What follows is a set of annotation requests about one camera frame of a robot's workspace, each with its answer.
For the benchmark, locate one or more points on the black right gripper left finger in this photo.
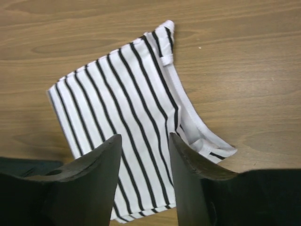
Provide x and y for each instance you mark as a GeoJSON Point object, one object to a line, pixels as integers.
{"type": "Point", "coordinates": [79, 193]}

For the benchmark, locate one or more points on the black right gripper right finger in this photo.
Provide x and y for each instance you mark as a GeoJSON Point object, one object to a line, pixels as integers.
{"type": "Point", "coordinates": [210, 195]}

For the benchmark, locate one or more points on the black white striped tank top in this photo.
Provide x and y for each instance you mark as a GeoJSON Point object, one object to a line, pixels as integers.
{"type": "Point", "coordinates": [135, 91]}

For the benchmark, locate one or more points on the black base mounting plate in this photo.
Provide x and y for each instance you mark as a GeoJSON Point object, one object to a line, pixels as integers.
{"type": "Point", "coordinates": [27, 167]}

